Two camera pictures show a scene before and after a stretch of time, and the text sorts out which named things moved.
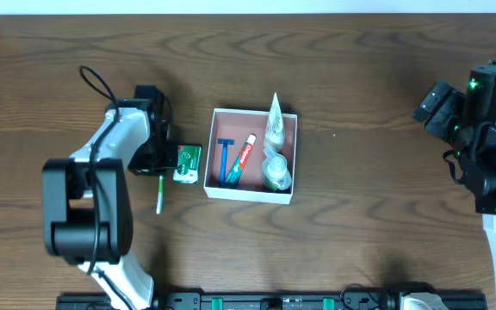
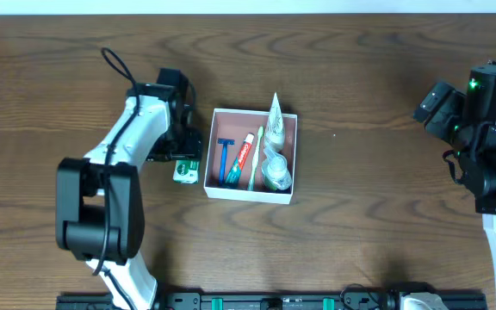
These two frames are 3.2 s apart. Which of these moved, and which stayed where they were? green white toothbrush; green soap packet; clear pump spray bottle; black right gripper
Moved: green white toothbrush
Stayed: green soap packet; clear pump spray bottle; black right gripper
